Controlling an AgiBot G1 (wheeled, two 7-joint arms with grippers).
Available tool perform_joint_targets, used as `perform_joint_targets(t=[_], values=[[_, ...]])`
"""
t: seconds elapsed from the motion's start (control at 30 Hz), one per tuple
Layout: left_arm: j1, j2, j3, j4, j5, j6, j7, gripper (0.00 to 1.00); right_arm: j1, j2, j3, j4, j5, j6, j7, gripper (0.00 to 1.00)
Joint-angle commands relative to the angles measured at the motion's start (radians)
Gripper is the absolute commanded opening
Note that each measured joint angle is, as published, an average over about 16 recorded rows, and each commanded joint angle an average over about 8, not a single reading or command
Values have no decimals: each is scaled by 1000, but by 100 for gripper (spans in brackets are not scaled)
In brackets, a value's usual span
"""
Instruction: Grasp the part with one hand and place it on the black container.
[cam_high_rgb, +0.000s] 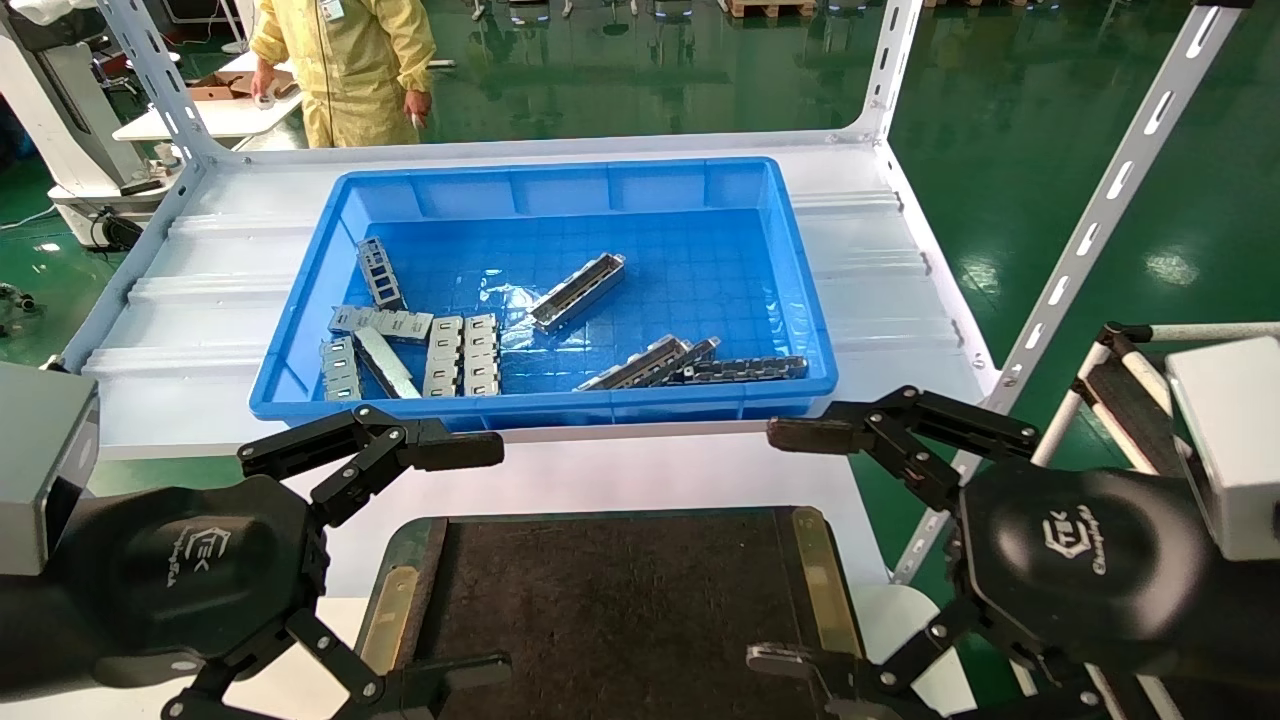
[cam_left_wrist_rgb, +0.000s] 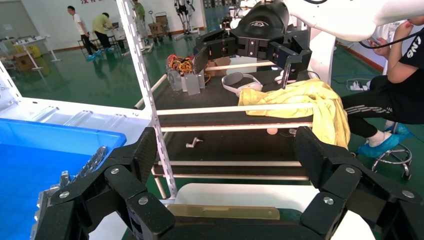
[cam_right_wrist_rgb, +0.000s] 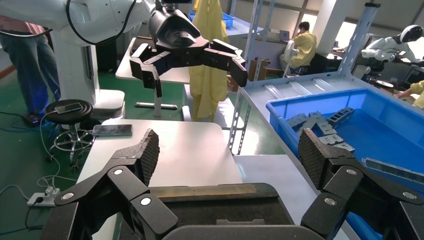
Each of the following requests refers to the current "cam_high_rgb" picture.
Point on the flat shiny metal part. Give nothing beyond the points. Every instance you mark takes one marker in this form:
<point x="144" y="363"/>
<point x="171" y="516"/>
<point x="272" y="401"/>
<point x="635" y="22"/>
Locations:
<point x="387" y="364"/>

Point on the white tube frame cart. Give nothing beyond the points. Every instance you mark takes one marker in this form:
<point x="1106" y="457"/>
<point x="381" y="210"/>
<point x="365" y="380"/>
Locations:
<point x="1125" y="405"/>

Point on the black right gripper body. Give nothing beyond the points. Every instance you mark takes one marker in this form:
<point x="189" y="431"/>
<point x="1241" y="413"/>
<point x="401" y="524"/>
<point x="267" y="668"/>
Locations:
<point x="1085" y="560"/>

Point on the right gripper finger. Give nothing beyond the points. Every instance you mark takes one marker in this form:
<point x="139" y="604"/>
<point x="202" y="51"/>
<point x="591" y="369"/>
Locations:
<point x="900" y="430"/>
<point x="860" y="685"/>

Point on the person in yellow coat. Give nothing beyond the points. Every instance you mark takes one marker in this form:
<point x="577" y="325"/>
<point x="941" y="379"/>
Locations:
<point x="350" y="70"/>

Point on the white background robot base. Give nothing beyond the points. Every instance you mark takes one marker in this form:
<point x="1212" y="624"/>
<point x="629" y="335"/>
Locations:
<point x="60" y="120"/>

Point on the dark long metal part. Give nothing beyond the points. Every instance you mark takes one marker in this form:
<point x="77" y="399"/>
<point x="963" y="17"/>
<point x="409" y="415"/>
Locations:
<point x="748" y="369"/>

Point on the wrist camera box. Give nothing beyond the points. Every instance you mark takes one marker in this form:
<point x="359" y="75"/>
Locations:
<point x="40" y="460"/>
<point x="1235" y="440"/>

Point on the grey slotted metal part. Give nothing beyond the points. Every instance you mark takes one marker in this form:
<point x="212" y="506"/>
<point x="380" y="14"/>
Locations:
<point x="481" y="355"/>
<point x="385" y="323"/>
<point x="338" y="370"/>
<point x="443" y="358"/>

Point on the upright grey metal part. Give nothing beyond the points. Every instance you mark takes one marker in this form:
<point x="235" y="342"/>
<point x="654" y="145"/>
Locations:
<point x="381" y="273"/>

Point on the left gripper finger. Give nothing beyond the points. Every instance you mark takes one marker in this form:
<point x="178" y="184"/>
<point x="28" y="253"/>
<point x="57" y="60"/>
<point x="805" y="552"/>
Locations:
<point x="400" y="692"/>
<point x="380" y="445"/>

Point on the black flat container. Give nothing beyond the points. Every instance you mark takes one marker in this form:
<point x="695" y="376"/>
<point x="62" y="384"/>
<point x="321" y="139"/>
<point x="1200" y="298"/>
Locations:
<point x="620" y="600"/>

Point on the open cardboard box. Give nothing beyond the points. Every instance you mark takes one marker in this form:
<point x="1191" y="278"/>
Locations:
<point x="222" y="86"/>

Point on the white background desk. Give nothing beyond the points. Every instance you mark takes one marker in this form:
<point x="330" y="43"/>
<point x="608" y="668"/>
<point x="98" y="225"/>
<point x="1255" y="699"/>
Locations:
<point x="220" y="118"/>

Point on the blue plastic bin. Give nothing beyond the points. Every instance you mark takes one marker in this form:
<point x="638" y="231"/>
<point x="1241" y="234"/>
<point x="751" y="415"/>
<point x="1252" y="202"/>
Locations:
<point x="660" y="250"/>

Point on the long metal channel part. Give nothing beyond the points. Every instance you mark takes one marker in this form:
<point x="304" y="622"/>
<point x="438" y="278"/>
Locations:
<point x="702" y="353"/>
<point x="640" y="366"/>
<point x="578" y="291"/>

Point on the wooden pallet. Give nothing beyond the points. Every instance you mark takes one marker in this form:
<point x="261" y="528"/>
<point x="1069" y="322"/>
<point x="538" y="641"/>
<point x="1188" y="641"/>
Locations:
<point x="770" y="8"/>

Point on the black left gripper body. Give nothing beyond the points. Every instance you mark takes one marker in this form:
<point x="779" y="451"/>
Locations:
<point x="200" y="570"/>

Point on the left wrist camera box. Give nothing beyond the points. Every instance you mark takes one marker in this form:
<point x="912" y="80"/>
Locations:
<point x="40" y="460"/>

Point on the white perforated metal shelf rack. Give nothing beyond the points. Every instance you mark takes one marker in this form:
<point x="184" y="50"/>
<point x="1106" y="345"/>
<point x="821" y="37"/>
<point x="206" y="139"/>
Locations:
<point x="180" y="330"/>

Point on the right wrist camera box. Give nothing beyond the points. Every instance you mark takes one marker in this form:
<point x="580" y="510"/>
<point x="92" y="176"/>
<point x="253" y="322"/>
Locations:
<point x="1235" y="440"/>

